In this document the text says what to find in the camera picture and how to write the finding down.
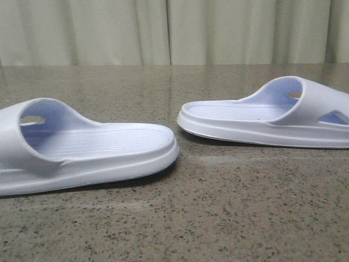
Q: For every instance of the pale green curtain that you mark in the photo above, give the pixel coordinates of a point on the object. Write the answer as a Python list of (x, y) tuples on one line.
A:
[(99, 33)]

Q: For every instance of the light blue slipper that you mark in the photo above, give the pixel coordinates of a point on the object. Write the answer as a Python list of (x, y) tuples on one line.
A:
[(287, 111), (47, 145)]

